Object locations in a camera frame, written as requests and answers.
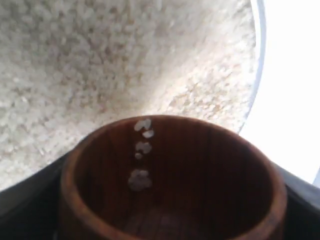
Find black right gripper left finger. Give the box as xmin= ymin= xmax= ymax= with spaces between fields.
xmin=0 ymin=152 xmax=69 ymax=240

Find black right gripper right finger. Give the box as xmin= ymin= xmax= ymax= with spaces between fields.
xmin=273 ymin=164 xmax=320 ymax=240

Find round metal rice tray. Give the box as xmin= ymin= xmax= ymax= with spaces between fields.
xmin=0 ymin=0 xmax=264 ymax=190

